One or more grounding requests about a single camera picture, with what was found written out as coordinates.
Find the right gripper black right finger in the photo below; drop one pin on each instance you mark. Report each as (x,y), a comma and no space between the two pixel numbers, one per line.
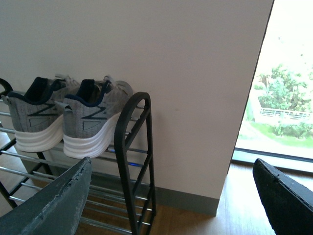
(288,204)

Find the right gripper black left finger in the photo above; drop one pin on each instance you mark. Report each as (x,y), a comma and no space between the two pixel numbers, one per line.
(54,210)

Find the grey sneaker one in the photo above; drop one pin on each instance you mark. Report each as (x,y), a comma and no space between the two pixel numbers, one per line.
(90,116)
(36,118)

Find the black metal shoe rack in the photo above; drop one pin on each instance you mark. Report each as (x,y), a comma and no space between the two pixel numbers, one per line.
(122,196)

